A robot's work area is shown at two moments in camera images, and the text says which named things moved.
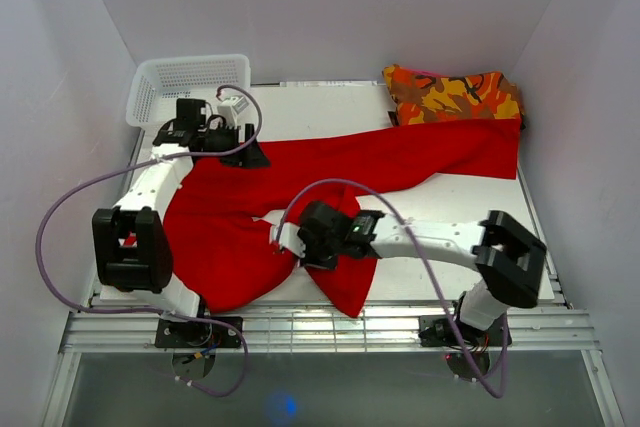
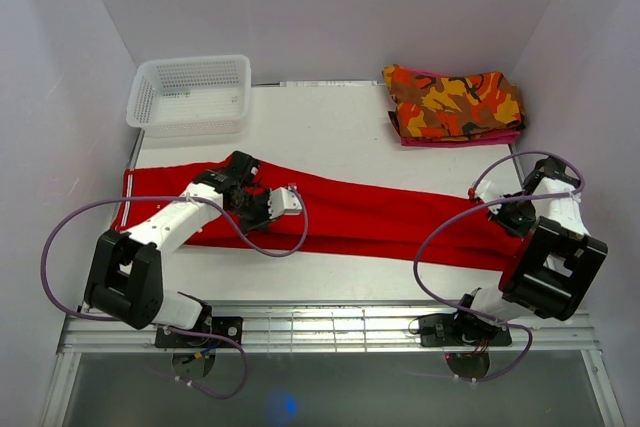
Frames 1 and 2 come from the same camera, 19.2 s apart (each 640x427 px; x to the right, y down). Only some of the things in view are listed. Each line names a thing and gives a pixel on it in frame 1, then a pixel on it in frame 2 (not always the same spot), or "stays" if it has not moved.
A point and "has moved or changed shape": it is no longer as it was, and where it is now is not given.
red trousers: x=219 y=223 has moved or changed shape
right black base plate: x=435 y=332 stays
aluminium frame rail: x=391 y=330 stays
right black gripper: x=306 y=237 -> x=501 y=220
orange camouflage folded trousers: x=420 y=97 stays
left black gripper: x=251 y=157 -> x=246 y=226
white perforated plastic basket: x=158 y=84 stays
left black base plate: x=192 y=334 stays
